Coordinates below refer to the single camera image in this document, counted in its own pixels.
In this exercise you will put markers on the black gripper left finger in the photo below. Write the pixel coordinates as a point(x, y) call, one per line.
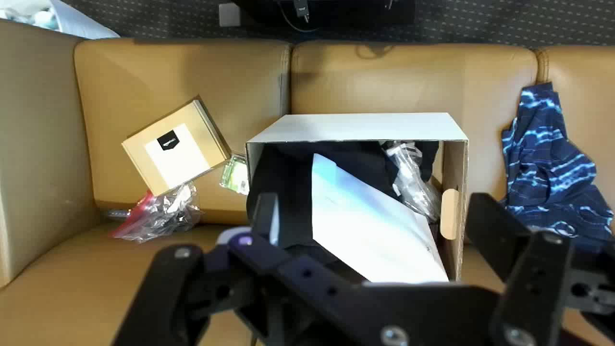
point(174, 289)

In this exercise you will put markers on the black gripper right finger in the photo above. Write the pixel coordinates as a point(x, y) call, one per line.
point(535, 276)

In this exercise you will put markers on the white paper sheet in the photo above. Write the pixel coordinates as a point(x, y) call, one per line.
point(372, 231)

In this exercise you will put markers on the white cardboard storage box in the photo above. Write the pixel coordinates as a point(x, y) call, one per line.
point(359, 128)

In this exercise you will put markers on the clear bag with red strip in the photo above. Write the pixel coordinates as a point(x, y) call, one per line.
point(157, 218)

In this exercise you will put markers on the blue patterned cloth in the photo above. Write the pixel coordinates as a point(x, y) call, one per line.
point(551, 174)

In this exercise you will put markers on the small green packet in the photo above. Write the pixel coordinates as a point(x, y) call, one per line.
point(236, 174)

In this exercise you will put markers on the small brown labelled carton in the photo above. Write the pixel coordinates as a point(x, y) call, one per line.
point(174, 147)

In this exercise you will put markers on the crinkled clear plastic bag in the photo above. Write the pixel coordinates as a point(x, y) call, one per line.
point(410, 180)

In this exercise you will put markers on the black garment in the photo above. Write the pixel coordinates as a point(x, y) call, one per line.
point(295, 185)

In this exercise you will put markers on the white fabric pile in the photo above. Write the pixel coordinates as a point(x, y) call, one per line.
point(59, 16)

